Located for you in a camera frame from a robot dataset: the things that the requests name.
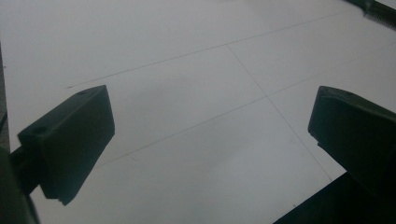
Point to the white table board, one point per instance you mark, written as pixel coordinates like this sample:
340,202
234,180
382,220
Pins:
193,124

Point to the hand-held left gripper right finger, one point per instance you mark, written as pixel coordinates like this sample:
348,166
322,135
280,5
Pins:
355,133

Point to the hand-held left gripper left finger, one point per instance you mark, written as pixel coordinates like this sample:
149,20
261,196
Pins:
71,140

